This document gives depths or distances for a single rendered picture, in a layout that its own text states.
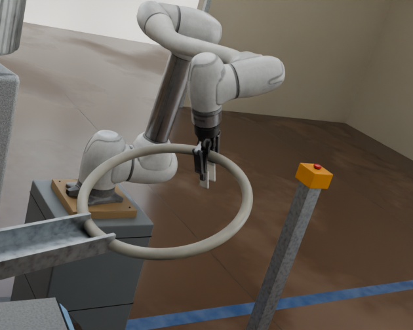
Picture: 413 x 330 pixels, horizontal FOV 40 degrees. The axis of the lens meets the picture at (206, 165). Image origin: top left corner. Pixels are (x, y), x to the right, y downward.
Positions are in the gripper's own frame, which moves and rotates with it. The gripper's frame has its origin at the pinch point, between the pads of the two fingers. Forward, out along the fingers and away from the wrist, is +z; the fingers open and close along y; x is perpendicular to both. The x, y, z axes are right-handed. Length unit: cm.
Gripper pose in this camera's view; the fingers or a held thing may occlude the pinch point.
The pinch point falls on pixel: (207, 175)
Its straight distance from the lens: 180.3
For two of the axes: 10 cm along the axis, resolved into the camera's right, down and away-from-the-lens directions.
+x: 8.6, 3.0, -4.2
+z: 0.1, 8.0, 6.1
